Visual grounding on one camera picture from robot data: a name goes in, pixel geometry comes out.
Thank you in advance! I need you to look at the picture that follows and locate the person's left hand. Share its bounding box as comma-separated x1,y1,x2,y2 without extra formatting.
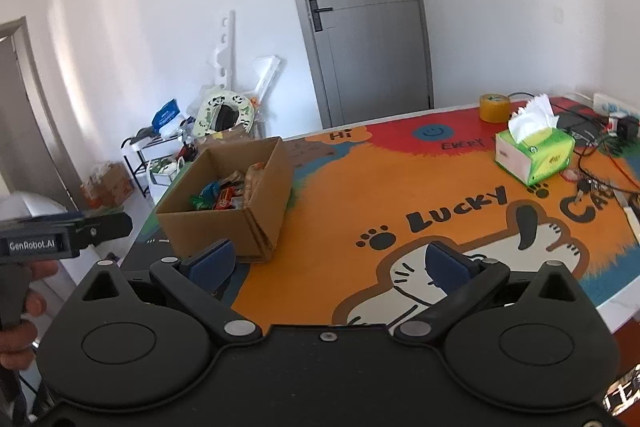
0,259,61,370

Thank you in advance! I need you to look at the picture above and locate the tall white holed board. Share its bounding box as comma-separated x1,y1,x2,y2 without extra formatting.
207,10,236,90

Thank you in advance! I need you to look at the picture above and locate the black shoe rack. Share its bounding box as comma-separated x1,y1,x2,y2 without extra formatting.
122,134,193,198

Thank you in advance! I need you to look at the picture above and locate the blue plastic bag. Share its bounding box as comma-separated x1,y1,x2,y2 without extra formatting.
151,99,183,132

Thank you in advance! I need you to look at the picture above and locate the taped brown cardboard box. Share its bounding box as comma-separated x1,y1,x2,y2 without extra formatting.
197,127,261,152

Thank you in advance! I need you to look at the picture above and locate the black charger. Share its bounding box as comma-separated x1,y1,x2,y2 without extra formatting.
616,116,640,140

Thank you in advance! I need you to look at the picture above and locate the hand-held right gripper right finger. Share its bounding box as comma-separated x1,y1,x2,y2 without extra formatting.
395,241,601,345

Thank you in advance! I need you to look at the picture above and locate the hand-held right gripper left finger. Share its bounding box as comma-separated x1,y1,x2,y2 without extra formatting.
55,239,263,345

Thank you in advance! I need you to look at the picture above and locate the yellow tape roll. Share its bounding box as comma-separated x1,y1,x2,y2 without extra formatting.
479,93,511,124

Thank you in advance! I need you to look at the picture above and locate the orange printed cardboard box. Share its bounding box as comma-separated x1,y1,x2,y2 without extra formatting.
80,162,136,208

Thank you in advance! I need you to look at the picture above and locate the clear plastic bag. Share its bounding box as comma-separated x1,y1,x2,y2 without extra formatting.
186,94,206,122

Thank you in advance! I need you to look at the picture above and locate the cartoon cat table mat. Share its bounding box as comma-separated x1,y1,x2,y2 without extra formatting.
120,96,640,328

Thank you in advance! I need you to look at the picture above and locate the green white tissue box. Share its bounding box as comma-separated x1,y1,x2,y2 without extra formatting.
495,94,575,186

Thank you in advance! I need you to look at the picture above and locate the bunch of keys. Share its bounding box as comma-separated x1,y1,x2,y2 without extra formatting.
562,169,608,208

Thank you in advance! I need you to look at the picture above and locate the white power strip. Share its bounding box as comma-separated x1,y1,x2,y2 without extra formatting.
592,93,640,118

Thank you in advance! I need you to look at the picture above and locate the grey doorway frame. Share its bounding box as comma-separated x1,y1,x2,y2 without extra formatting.
0,18,81,208

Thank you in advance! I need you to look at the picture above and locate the grey door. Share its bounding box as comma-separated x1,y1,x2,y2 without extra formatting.
276,0,435,130

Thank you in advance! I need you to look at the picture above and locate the black flat device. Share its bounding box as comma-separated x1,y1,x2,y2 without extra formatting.
555,109,608,142

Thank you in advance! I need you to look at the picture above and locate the panda print toilet seat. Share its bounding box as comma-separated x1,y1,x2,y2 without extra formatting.
194,88,257,138

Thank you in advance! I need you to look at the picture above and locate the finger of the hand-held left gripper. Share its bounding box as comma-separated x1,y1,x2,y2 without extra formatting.
75,213,133,253

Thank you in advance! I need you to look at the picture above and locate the black door handle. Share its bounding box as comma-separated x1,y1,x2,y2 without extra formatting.
308,0,334,32

